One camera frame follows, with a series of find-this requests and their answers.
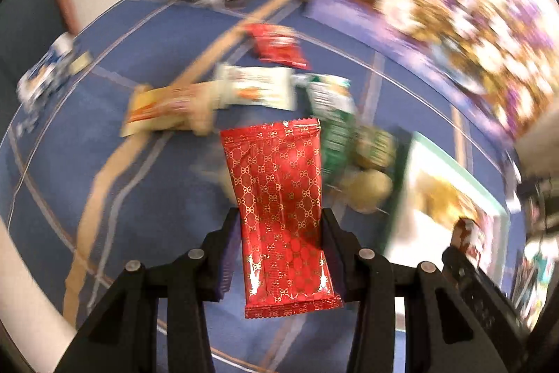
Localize red gold-patterned snack packet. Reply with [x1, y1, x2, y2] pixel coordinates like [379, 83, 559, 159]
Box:
[220, 118, 342, 319]

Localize dark green snack packet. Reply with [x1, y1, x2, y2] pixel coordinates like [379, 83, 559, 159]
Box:
[320, 110, 399, 186]

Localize orange cream snack packet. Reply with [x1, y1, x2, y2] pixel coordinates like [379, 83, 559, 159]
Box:
[120, 80, 222, 137]

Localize green white corn snack packet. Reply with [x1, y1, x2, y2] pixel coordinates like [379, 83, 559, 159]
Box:
[291, 73, 356, 118]

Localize white persimmon snack packet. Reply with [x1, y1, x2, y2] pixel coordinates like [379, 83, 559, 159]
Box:
[214, 63, 297, 111]

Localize small red snack packet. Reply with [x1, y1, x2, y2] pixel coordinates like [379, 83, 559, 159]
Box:
[245, 23, 310, 70]

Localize white tray with green rim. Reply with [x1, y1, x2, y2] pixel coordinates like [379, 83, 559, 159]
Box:
[379, 130, 512, 332]

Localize blue checked tablecloth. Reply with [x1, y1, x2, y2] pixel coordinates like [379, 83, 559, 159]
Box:
[1, 0, 506, 372]

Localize blue white crumpled wrapper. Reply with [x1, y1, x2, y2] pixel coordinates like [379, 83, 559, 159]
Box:
[16, 32, 93, 136]

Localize flower painting poster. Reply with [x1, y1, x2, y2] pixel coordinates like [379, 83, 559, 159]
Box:
[307, 0, 558, 141]

